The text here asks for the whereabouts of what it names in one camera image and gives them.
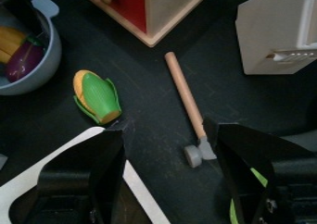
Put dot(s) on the lime green toy piece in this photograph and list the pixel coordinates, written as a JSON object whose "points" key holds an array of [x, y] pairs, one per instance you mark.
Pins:
{"points": [[259, 176]]}

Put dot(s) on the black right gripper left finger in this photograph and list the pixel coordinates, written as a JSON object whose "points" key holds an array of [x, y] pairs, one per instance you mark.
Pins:
{"points": [[82, 172]]}

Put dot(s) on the toy corn with green husk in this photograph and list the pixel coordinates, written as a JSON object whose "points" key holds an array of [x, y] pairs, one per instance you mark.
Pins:
{"points": [[98, 95]]}

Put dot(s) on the wooden box with red panel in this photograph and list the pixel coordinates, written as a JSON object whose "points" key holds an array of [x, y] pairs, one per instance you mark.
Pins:
{"points": [[173, 8]]}

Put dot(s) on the purple toy eggplant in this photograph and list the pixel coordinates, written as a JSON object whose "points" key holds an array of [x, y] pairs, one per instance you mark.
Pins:
{"points": [[24, 61]]}

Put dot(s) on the light blue toy pot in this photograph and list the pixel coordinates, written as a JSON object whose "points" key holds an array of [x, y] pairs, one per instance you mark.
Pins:
{"points": [[43, 70]]}

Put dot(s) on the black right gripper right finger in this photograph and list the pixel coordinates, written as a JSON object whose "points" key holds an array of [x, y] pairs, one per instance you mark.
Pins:
{"points": [[264, 172]]}

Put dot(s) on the wooden toy hammer grey head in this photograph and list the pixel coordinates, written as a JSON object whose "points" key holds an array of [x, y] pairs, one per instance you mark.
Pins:
{"points": [[184, 89]]}

